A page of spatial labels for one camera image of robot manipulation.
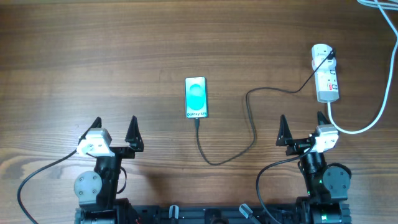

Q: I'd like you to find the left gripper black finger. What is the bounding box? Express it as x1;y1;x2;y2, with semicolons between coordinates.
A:
79;117;102;140
125;116;144;152

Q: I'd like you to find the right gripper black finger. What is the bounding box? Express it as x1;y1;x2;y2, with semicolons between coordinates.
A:
317;111;331;126
275;114;292;146

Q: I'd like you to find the black USB charging cable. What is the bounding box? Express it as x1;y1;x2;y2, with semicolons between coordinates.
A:
194;48;337;166

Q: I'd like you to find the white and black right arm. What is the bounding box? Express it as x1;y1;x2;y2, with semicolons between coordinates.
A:
276;111;352;224

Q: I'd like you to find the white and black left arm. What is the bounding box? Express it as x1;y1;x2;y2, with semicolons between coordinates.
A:
74;116;144;224

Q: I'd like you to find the white charger plug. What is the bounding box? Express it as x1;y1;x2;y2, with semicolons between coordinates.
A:
312;54;336;70

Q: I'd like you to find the white power strip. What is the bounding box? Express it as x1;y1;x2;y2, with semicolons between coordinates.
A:
312;44;340;103

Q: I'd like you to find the white power strip cord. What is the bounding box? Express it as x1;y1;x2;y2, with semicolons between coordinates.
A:
326;0;398;135

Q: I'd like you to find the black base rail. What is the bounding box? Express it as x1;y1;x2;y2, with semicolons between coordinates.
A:
74;203;352;224

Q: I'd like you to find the white cables top right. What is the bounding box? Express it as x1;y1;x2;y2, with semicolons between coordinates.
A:
356;0;398;11

